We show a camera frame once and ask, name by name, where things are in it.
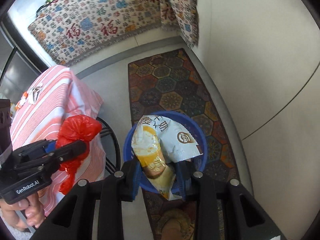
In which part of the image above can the red plastic bag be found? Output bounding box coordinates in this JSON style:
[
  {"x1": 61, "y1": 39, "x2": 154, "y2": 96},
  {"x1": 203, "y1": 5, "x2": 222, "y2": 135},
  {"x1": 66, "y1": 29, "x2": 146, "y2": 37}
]
[{"x1": 56, "y1": 114, "x2": 102, "y2": 195}]

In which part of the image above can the yellow white pastry wrapper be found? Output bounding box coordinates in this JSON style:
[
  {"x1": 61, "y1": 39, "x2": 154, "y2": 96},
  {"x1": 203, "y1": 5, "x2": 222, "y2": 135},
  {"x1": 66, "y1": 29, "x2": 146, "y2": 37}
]
[{"x1": 131, "y1": 115, "x2": 203, "y2": 200}]

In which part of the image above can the blue plastic trash basket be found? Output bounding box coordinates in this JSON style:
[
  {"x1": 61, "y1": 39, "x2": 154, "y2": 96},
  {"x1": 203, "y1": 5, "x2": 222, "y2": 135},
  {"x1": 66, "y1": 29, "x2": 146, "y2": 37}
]
[{"x1": 123, "y1": 111, "x2": 208, "y2": 195}]

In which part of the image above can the white kitchen cabinet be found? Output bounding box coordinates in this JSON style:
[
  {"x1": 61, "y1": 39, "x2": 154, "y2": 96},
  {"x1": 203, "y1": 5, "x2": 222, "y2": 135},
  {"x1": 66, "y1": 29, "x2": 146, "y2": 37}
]
[{"x1": 194, "y1": 0, "x2": 319, "y2": 239}]

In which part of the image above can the left hand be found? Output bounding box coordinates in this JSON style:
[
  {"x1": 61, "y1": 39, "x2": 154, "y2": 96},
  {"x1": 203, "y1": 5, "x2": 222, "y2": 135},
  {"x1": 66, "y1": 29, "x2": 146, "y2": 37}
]
[{"x1": 1, "y1": 193, "x2": 45, "y2": 231}]

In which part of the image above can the pink striped tablecloth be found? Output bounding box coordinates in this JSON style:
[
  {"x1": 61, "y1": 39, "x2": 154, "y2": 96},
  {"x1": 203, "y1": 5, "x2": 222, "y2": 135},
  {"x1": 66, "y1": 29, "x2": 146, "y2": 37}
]
[{"x1": 10, "y1": 65, "x2": 106, "y2": 216}]

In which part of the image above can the orange white snack wrapper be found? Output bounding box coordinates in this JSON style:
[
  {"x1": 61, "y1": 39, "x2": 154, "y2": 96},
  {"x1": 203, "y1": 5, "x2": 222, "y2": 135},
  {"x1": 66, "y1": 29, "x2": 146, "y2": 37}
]
[{"x1": 15, "y1": 92, "x2": 28, "y2": 111}]

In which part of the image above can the folded patterned paper box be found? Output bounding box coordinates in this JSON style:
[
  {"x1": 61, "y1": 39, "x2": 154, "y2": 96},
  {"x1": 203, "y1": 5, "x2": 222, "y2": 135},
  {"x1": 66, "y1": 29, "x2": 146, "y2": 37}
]
[{"x1": 27, "y1": 83, "x2": 43, "y2": 105}]

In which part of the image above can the grey refrigerator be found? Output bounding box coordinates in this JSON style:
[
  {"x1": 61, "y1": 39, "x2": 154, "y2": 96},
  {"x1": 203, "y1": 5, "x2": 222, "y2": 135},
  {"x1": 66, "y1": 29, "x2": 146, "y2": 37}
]
[{"x1": 1, "y1": 14, "x2": 48, "y2": 103}]

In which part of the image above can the hexagon patterned floor mat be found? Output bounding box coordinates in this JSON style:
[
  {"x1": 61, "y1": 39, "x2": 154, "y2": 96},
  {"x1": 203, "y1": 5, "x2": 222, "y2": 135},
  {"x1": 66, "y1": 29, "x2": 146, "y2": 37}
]
[{"x1": 127, "y1": 48, "x2": 241, "y2": 240}]

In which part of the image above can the patterned fu character blanket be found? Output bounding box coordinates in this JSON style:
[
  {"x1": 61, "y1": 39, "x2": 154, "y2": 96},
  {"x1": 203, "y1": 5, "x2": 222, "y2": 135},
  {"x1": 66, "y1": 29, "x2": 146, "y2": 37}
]
[{"x1": 28, "y1": 0, "x2": 199, "y2": 66}]

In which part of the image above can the black metal chair frame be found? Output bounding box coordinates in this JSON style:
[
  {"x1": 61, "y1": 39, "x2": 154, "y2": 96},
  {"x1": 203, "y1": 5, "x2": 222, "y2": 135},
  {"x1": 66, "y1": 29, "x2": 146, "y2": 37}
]
[{"x1": 96, "y1": 117, "x2": 121, "y2": 177}]

